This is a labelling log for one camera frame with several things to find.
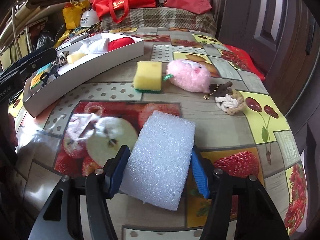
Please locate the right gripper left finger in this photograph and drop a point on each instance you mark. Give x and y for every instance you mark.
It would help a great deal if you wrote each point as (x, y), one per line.
(60, 217)

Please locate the yellow tissue pack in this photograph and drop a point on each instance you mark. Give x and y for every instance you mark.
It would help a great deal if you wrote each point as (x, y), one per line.
(35, 80)

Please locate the leopard print scrunchie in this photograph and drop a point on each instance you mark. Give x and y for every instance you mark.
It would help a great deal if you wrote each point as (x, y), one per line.
(61, 59)

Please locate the white foam block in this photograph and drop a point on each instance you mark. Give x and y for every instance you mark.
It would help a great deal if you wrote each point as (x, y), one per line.
(158, 166)

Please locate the red plush apple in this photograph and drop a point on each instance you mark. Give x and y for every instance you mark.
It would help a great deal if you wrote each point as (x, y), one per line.
(118, 43)

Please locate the braided rope toy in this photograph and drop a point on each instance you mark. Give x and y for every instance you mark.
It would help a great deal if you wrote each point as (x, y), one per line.
(227, 99)

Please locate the yellow sponge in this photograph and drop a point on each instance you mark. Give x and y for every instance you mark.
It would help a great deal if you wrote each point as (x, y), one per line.
(148, 76)

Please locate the pink plush pig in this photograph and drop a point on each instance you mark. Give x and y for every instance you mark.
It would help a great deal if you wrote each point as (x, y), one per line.
(189, 75)

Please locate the white cardboard tray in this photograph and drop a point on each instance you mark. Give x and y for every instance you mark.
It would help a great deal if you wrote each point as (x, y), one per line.
(78, 72)

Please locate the yellow shopping bag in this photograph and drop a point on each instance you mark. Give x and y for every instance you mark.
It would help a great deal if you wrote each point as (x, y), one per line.
(73, 11)

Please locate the white safety helmet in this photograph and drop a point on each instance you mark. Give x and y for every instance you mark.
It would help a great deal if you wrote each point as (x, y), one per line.
(89, 18)

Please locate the red tote bag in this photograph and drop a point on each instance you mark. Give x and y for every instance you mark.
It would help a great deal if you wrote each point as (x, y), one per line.
(119, 9)

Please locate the fruit pattern tablecloth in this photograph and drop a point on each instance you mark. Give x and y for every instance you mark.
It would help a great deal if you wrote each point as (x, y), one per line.
(84, 128)

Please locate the plaid blanket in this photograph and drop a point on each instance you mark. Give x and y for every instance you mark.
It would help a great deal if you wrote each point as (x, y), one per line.
(162, 18)

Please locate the brown wooden door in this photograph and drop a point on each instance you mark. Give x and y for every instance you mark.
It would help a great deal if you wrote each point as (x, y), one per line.
(295, 56)

